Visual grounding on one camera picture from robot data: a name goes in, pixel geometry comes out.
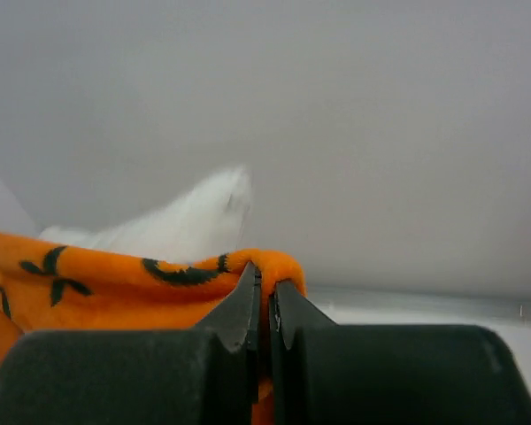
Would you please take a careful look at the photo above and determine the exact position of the white pillow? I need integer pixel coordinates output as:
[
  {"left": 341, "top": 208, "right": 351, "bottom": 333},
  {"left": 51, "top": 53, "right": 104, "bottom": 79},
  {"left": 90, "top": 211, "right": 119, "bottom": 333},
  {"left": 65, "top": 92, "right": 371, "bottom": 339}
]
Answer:
[{"left": 39, "top": 166, "right": 252, "bottom": 263}]

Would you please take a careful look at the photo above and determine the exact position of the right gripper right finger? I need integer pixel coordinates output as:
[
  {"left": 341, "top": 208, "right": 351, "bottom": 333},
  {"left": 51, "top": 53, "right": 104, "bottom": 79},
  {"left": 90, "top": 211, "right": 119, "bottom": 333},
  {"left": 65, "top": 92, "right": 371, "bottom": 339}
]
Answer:
[{"left": 269, "top": 282, "right": 531, "bottom": 425}]

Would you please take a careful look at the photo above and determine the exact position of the orange patterned pillowcase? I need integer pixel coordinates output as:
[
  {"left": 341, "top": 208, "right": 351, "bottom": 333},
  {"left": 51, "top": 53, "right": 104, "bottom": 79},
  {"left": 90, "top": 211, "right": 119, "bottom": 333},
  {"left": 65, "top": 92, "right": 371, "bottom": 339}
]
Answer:
[{"left": 0, "top": 234, "right": 305, "bottom": 424}]

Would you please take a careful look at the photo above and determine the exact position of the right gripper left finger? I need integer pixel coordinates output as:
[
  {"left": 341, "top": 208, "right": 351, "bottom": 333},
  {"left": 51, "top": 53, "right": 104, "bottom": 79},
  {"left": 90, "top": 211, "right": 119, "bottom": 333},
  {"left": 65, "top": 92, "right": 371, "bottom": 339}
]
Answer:
[{"left": 0, "top": 265, "right": 261, "bottom": 424}]

